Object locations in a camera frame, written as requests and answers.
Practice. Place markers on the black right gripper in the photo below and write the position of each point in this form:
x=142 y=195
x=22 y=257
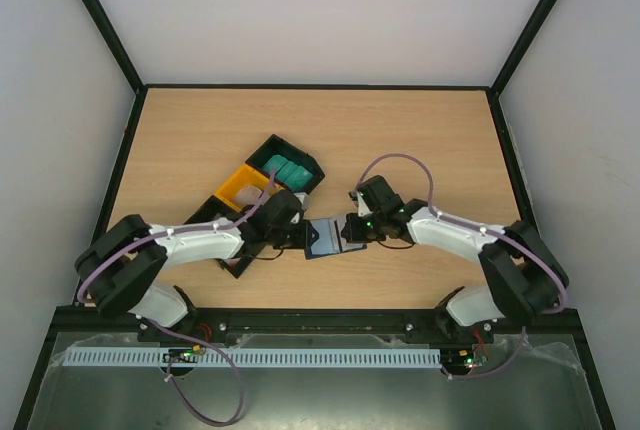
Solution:
x=351 y=228

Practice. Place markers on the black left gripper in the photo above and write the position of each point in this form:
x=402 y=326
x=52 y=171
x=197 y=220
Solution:
x=301 y=239

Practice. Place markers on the blue leather card holder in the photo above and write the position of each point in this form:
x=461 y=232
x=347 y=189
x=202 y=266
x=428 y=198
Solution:
x=326 y=239

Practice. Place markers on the black bin with teal cards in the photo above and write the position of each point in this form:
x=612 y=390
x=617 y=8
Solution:
x=277 y=145

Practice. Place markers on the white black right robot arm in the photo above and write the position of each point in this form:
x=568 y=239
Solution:
x=523 y=278

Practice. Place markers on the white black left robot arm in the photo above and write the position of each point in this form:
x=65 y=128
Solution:
x=118 y=271

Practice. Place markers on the white red card stack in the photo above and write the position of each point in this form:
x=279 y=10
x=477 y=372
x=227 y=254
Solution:
x=250 y=195

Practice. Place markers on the teal card stack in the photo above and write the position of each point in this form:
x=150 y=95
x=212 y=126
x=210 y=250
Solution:
x=293 y=175

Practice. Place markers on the black bin with red cards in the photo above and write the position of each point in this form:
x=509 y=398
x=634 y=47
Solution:
x=212 y=209

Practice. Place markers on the yellow plastic bin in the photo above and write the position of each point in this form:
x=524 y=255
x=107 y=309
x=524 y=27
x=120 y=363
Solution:
x=244 y=175

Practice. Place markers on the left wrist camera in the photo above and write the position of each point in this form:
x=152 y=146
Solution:
x=304 y=199

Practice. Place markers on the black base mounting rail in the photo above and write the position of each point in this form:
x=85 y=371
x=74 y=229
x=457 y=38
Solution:
x=426 y=326

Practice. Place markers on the light blue slotted cable duct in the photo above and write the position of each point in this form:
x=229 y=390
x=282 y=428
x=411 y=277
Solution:
x=255 y=358

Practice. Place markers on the black aluminium frame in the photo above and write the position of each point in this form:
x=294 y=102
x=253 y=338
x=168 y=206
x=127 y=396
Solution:
x=80 y=317

